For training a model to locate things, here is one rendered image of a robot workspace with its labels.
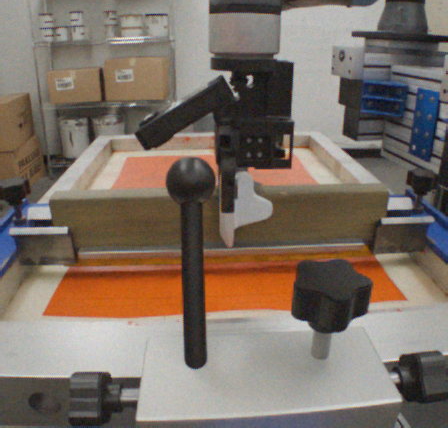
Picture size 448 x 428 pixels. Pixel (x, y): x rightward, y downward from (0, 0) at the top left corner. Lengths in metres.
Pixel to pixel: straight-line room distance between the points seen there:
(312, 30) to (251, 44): 3.86
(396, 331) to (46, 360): 0.24
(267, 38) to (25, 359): 0.34
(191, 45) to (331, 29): 1.38
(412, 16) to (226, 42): 0.93
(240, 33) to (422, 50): 0.96
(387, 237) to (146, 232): 0.29
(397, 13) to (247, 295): 1.00
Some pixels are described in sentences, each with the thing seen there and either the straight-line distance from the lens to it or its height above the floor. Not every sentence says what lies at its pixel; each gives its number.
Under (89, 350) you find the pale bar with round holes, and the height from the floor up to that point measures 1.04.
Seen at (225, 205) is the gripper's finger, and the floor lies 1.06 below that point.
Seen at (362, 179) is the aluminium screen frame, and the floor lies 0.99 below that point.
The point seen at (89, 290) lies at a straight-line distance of 0.50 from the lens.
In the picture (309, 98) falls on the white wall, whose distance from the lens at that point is 4.31.
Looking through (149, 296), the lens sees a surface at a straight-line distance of 0.48.
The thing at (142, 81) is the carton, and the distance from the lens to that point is 3.69.
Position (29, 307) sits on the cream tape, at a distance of 0.50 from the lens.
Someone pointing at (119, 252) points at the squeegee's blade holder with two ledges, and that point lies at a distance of 0.49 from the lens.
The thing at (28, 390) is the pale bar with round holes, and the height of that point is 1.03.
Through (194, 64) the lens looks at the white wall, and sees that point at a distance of 4.13.
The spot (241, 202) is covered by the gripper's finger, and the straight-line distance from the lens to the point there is 0.45.
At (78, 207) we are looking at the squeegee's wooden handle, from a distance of 0.49.
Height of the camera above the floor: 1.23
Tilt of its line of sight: 24 degrees down
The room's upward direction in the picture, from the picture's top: straight up
